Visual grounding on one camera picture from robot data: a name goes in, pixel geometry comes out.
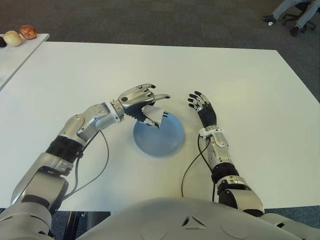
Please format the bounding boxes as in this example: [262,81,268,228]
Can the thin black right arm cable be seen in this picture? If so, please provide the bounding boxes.
[181,133,210,199]
[201,138,216,202]

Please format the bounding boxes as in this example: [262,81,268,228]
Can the white charger plug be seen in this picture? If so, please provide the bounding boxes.
[142,104,169,129]

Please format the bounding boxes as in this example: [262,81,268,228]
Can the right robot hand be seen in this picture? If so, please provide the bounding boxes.
[187,90,217,129]

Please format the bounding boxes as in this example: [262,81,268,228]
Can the grey robot torso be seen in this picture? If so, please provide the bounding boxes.
[74,197,301,240]

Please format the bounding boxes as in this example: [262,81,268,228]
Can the reddish brown bread roll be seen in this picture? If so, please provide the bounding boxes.
[19,24,38,40]

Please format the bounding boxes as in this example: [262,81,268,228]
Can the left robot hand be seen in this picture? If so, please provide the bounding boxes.
[117,83,172,129]

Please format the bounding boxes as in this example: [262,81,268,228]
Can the black office chair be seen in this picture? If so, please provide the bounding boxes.
[282,0,317,31]

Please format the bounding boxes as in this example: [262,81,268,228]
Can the white side table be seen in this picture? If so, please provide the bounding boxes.
[0,33,50,91]

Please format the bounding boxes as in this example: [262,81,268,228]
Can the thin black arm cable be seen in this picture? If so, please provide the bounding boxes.
[201,138,216,202]
[181,133,210,199]
[71,148,85,196]
[61,129,109,201]

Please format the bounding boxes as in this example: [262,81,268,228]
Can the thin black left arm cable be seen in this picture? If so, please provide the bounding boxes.
[61,129,109,201]
[71,148,85,196]

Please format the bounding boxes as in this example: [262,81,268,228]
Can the blue plastic plate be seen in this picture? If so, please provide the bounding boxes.
[132,111,186,158]

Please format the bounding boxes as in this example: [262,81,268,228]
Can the seated person grey trousers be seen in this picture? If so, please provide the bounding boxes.
[262,0,320,37]

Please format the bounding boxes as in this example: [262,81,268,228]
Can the pale bread roll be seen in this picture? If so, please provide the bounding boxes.
[2,30,23,47]

